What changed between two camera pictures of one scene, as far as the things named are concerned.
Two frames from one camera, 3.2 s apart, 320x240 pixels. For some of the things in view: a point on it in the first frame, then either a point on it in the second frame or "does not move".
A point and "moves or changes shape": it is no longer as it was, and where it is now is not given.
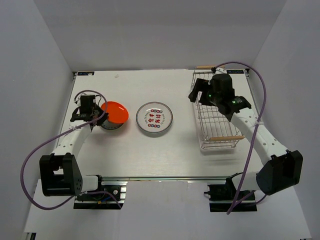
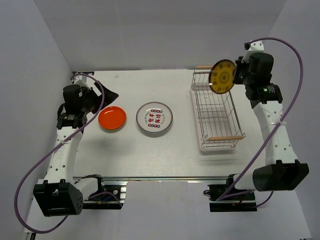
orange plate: (118, 113) moves or changes shape
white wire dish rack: (216, 131) does not move
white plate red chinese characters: (154, 117) does not move
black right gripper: (200, 85) to (239, 64)
